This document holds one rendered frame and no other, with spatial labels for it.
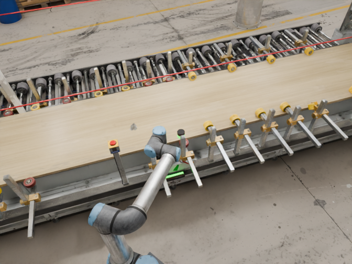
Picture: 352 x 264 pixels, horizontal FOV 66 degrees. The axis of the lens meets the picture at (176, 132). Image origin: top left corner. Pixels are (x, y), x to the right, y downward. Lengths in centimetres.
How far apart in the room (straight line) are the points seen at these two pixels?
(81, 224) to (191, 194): 119
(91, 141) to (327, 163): 266
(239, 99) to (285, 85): 53
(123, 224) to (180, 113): 142
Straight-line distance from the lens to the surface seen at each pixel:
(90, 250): 295
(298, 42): 360
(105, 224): 139
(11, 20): 721
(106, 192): 235
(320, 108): 262
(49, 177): 252
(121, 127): 247
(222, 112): 255
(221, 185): 312
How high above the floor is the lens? 266
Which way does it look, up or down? 48 degrees down
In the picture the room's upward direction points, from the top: 3 degrees counter-clockwise
